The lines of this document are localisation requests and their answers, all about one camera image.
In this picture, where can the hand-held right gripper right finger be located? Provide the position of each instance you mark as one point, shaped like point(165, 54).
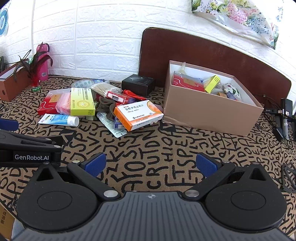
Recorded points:
point(206, 162)

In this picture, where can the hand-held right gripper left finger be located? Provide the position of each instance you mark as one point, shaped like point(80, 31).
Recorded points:
point(94, 162)

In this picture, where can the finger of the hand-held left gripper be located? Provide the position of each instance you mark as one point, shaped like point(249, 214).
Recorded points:
point(9, 125)

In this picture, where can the printed foil sachet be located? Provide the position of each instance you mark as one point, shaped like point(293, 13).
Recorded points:
point(111, 126)

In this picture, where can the brown cardboard box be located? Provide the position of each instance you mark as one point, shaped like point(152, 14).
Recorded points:
point(208, 115)

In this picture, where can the small red blue box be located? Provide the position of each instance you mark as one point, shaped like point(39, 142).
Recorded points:
point(119, 122)

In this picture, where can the large yellow-green medicine box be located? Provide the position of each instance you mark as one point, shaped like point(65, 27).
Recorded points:
point(82, 104)

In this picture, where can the orange white medicine box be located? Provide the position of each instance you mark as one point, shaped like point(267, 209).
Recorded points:
point(138, 113)

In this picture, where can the brown planter box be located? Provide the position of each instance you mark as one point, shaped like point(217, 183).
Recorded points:
point(11, 88)

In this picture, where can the red flat packet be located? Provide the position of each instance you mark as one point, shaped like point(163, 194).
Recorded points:
point(185, 81)
point(46, 104)

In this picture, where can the small green packet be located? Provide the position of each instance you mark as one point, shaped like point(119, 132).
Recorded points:
point(36, 88)

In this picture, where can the white blue tube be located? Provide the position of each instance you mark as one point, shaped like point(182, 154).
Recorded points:
point(57, 119)

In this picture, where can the pink plastic packet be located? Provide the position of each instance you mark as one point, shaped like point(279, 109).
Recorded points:
point(63, 104)

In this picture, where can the dark leafy plant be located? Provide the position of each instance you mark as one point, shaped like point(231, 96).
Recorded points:
point(30, 67)

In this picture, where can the pink thermos bottle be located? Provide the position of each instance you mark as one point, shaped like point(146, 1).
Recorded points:
point(42, 67)

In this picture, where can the cardboard carton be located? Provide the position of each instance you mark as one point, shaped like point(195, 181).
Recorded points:
point(5, 222)

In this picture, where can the small blue packet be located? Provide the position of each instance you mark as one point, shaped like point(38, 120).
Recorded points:
point(231, 95)

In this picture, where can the cotton swab bag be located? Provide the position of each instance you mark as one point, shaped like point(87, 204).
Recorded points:
point(104, 89)

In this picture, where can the white floral pouch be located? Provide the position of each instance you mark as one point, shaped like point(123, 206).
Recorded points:
point(231, 89)

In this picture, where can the small yellow-green medicine box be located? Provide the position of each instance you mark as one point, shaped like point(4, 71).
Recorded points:
point(211, 83)

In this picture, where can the red plastic tool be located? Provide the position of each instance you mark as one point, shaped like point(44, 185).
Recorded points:
point(135, 94)

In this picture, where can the black box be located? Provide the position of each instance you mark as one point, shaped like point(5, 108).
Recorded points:
point(138, 84)

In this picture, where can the black power adapter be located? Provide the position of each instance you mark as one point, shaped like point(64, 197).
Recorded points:
point(286, 106)

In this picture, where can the blue fan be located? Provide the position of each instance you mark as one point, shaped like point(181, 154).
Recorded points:
point(3, 20)

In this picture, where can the dark wooden board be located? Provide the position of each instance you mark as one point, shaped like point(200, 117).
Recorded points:
point(185, 51)

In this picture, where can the floral plastic bag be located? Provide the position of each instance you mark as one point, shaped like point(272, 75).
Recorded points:
point(242, 14)

